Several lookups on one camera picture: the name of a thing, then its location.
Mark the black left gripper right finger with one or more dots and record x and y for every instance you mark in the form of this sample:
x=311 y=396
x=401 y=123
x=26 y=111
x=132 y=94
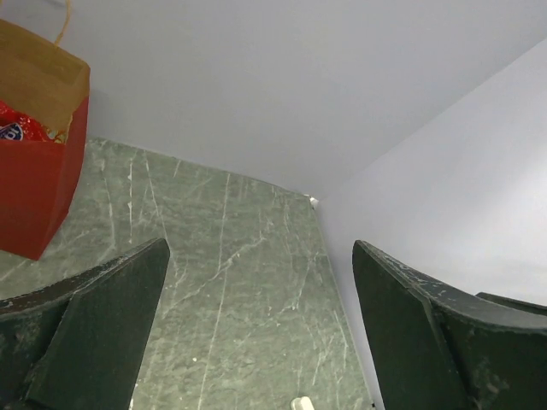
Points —
x=437 y=347

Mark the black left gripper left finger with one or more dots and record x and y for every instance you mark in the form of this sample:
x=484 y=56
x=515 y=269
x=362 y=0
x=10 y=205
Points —
x=79 y=343

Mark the red cookie snack bag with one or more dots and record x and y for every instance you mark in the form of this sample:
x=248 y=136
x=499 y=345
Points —
x=16 y=126

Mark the red brown paper bag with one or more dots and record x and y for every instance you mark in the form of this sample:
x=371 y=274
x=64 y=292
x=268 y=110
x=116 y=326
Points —
x=44 y=111

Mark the white eraser block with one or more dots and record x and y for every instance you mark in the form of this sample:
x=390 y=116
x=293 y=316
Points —
x=302 y=403

